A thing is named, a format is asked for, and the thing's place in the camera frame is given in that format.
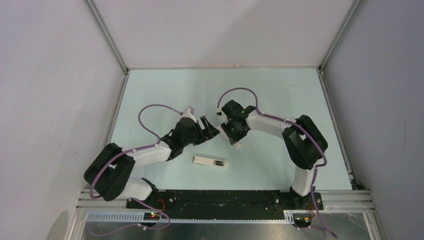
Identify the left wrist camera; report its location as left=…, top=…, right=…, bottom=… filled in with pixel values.
left=181, top=106, right=197, bottom=123

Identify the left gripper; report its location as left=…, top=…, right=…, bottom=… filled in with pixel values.
left=181, top=115, right=219, bottom=147

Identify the black battery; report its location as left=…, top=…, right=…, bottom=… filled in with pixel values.
left=213, top=160, right=226, bottom=167

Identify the white cable duct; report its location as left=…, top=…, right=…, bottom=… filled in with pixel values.
left=85, top=211, right=294, bottom=224

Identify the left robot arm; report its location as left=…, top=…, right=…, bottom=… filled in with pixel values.
left=83, top=116, right=220, bottom=208

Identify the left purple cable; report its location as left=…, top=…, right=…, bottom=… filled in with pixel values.
left=89, top=104, right=184, bottom=202

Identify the white battery cover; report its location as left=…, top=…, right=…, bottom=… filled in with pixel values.
left=232, top=142, right=241, bottom=148

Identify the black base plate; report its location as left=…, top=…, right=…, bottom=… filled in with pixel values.
left=144, top=190, right=324, bottom=220

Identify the white remote control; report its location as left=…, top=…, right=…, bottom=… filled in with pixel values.
left=193, top=156, right=228, bottom=168

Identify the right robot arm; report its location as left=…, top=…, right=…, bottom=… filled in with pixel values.
left=216, top=100, right=328, bottom=209

